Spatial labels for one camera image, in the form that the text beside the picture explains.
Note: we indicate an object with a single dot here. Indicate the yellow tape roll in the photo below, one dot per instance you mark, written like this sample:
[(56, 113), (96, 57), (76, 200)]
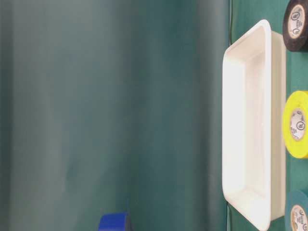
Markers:
[(295, 124)]

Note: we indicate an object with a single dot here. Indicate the blue tape roll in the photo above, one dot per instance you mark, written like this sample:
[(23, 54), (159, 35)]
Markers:
[(115, 222)]

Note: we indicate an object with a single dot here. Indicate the white plastic tray case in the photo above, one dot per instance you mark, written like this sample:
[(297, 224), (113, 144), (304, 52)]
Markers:
[(253, 98)]

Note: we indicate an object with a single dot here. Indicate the teal green tape roll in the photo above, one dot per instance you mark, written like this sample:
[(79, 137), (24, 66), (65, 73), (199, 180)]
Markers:
[(296, 210)]

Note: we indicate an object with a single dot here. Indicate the black tape roll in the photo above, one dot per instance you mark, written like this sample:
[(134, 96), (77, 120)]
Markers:
[(295, 26)]

